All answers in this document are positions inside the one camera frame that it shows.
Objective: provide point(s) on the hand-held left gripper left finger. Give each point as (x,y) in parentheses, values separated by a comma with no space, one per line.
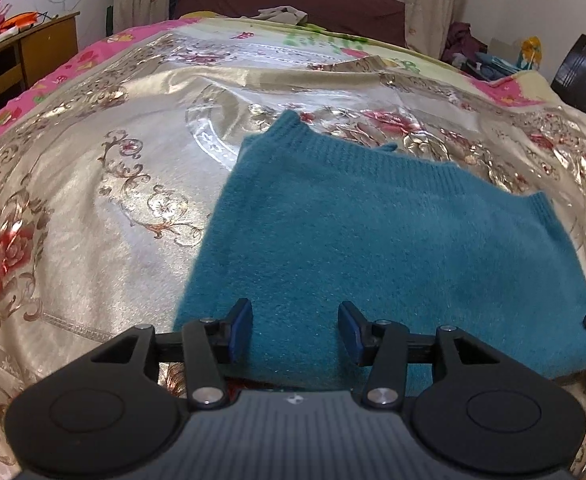
(241,331)

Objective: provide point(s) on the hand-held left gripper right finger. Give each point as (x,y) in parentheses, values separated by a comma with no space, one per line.
(349,331)

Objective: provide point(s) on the teal knit sweater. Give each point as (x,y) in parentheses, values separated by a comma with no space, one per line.
(373,235)

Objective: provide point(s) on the purple clothes pile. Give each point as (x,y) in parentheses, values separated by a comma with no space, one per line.
(460,42)

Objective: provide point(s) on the floral satin bedspread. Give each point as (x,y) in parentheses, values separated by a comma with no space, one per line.
(98,210)

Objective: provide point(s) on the light blue cloth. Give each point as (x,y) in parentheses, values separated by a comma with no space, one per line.
(495,66)

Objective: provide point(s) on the yellow plastic bag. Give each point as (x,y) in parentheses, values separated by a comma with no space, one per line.
(530,52)

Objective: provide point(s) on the white cloth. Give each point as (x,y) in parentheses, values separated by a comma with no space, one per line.
(280,14)

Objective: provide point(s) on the wooden bedside cabinet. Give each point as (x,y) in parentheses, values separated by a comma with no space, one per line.
(43,50)

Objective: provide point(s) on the orange object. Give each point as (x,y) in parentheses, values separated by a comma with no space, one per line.
(15,21)

